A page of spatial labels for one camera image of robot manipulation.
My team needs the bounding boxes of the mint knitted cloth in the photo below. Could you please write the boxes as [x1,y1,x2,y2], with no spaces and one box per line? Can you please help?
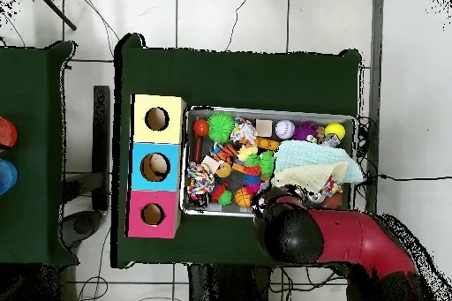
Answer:
[274,140,354,173]

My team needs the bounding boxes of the multicoloured patterned cloth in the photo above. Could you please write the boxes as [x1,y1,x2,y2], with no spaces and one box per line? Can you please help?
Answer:
[310,175,343,205]

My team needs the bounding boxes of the clear shallow mesh bin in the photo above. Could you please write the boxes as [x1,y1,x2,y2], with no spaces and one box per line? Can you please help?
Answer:
[179,106,358,219]

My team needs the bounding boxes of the wooden box with three holes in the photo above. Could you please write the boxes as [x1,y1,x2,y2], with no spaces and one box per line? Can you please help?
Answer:
[126,94,187,239]

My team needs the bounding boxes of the tiger striped toy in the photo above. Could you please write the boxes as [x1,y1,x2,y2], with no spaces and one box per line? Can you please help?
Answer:
[211,143,243,165]

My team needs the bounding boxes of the green spiky ball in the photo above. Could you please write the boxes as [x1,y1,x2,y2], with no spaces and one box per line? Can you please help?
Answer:
[207,113,236,142]

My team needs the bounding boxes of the red maraca rattle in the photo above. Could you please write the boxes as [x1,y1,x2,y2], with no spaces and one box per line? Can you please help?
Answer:
[192,117,211,167]

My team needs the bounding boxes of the small orange basketball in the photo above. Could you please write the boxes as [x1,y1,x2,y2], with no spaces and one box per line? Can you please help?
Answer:
[234,187,254,209]

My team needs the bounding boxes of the white baseball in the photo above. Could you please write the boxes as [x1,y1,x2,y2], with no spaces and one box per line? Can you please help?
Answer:
[275,119,297,139]

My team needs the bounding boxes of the dark green tablecloth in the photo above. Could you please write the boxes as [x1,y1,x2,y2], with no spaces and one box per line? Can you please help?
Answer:
[112,32,363,277]

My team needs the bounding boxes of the purple monster toy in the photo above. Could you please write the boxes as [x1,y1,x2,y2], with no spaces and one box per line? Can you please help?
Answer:
[292,122,320,143]

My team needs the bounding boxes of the yellow ball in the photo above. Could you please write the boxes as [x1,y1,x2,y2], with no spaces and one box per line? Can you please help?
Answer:
[324,123,347,141]

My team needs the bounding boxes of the black panel stand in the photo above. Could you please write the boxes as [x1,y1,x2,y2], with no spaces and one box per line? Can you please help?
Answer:
[91,85,113,212]

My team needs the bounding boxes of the grey round stand base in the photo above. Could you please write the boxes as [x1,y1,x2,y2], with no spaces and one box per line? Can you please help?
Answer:
[62,208,104,247]

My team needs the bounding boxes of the dark green side cloth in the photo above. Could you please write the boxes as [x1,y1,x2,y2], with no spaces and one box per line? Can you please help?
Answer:
[0,39,78,268]

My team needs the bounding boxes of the black rod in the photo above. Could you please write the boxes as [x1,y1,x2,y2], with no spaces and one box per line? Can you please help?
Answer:
[31,0,79,33]

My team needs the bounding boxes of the red round disc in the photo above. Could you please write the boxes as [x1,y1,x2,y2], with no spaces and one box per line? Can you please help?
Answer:
[0,117,19,152]

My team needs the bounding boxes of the blue round disc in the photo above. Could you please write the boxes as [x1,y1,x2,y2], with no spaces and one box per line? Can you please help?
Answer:
[0,159,19,196]

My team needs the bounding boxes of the multicoloured rope toy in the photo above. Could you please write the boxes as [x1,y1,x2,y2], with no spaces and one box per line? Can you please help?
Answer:
[186,164,216,200]

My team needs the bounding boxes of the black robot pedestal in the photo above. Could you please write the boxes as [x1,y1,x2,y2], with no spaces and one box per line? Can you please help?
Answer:
[187,265,274,301]

